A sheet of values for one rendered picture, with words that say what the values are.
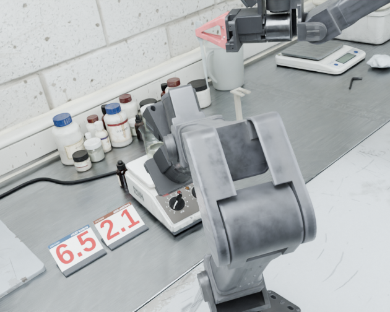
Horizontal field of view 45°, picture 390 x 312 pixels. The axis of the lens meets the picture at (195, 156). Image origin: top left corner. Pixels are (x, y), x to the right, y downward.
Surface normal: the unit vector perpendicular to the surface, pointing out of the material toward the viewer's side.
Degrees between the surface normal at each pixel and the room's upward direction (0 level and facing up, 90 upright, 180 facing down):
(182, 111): 48
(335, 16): 87
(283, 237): 89
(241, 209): 26
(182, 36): 90
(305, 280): 0
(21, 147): 90
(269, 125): 42
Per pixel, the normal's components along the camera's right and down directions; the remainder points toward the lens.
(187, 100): 0.07, -0.23
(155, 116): 0.32, -0.29
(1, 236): -0.15, -0.85
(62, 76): 0.66, 0.29
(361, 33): -0.73, 0.48
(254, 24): -0.28, 0.52
